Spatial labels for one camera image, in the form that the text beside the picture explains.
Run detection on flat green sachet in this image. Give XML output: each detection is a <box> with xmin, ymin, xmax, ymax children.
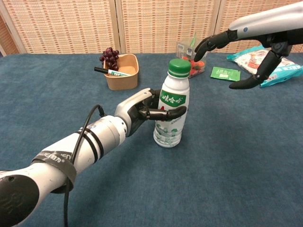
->
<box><xmin>210</xmin><ymin>66</ymin><xmax>241</xmax><ymax>83</ymax></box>

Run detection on white bottle green cap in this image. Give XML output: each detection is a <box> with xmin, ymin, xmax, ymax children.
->
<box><xmin>153</xmin><ymin>70</ymin><xmax>191</xmax><ymax>148</ymax></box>

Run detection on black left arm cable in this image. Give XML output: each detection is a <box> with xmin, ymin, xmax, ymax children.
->
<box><xmin>63</xmin><ymin>105</ymin><xmax>106</xmax><ymax>227</ymax></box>

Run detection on red items in clear box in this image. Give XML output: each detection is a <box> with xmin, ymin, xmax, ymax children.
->
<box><xmin>182</xmin><ymin>56</ymin><xmax>206</xmax><ymax>78</ymax></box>

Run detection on teal and white snack bag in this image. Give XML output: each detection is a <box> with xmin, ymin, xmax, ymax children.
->
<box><xmin>226</xmin><ymin>44</ymin><xmax>303</xmax><ymax>88</ymax></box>

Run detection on green packet in clear box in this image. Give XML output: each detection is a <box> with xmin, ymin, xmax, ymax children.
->
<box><xmin>189</xmin><ymin>30</ymin><xmax>197</xmax><ymax>48</ymax></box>

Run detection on brown kraft paper bowl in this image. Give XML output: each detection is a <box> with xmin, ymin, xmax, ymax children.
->
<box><xmin>103</xmin><ymin>53</ymin><xmax>139</xmax><ymax>91</ymax></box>

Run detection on black-capped white-green marker pen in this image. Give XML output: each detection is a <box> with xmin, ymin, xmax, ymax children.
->
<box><xmin>94</xmin><ymin>66</ymin><xmax>132</xmax><ymax>77</ymax></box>

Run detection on purple grape bunch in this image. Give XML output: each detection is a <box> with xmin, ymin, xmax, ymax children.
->
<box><xmin>99</xmin><ymin>47</ymin><xmax>120</xmax><ymax>71</ymax></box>

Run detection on clear plastic box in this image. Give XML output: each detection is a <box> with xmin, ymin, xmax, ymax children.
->
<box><xmin>177</xmin><ymin>37</ymin><xmax>210</xmax><ymax>79</ymax></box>

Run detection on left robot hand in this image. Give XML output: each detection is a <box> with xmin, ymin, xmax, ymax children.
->
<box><xmin>114</xmin><ymin>87</ymin><xmax>187</xmax><ymax>138</ymax></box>

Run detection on black velcro arm strap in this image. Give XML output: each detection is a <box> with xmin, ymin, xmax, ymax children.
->
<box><xmin>32</xmin><ymin>151</ymin><xmax>77</xmax><ymax>186</ymax></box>

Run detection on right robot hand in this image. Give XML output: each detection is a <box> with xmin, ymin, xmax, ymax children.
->
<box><xmin>194</xmin><ymin>1</ymin><xmax>303</xmax><ymax>90</ymax></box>

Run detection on woven bamboo screen panel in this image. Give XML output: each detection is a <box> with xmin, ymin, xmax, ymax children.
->
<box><xmin>0</xmin><ymin>0</ymin><xmax>121</xmax><ymax>54</ymax></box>
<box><xmin>210</xmin><ymin>0</ymin><xmax>303</xmax><ymax>53</ymax></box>
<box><xmin>115</xmin><ymin>0</ymin><xmax>222</xmax><ymax>54</ymax></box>

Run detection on blue table cloth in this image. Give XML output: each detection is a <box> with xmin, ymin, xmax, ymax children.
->
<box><xmin>0</xmin><ymin>52</ymin><xmax>303</xmax><ymax>227</ymax></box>

